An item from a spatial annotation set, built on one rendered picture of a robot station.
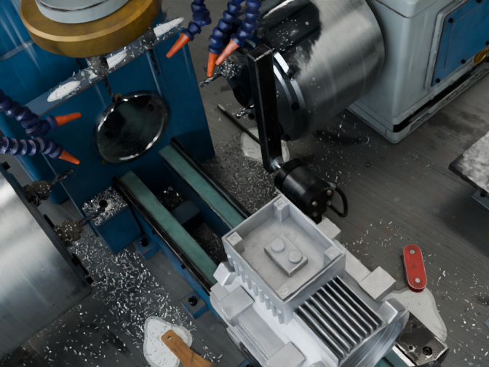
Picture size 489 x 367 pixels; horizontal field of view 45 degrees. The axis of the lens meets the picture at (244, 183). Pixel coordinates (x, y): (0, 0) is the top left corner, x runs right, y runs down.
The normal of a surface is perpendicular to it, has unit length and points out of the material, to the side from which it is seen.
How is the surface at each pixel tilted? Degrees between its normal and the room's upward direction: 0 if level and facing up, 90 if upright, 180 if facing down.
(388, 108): 90
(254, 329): 0
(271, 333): 0
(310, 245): 0
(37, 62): 90
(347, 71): 69
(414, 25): 89
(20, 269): 50
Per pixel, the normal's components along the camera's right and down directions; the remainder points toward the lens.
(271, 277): -0.11, -0.57
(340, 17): 0.23, -0.17
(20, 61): 0.62, 0.60
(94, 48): 0.18, 0.80
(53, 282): 0.56, 0.41
